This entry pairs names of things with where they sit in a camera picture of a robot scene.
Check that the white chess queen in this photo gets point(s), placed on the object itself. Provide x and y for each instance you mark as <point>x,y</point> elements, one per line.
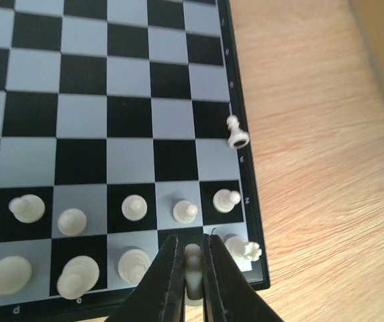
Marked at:
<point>15,273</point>

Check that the black and grey chessboard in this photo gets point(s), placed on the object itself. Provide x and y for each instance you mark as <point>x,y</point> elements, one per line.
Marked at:
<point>100,100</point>

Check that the white chess pawn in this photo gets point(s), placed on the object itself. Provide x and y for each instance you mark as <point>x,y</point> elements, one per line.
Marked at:
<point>225,200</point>

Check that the white chess piece rook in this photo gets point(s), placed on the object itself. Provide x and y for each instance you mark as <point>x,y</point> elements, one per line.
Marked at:
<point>243,250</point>

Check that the white chess piece edge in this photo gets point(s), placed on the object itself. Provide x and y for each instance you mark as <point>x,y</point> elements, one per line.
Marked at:
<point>238,137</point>

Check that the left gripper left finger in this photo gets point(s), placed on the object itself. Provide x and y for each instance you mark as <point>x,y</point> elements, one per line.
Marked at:
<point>159,296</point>

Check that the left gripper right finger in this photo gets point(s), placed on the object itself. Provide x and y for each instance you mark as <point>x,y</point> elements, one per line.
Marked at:
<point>227,296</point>

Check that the white chess piece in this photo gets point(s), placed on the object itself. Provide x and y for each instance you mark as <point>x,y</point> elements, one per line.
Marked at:
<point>185,211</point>
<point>134,207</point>
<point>72,222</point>

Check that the white chess bishop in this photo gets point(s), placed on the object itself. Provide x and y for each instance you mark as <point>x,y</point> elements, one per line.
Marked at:
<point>133,265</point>

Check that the white chess king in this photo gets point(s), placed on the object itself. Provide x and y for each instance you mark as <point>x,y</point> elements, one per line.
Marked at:
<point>79,275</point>

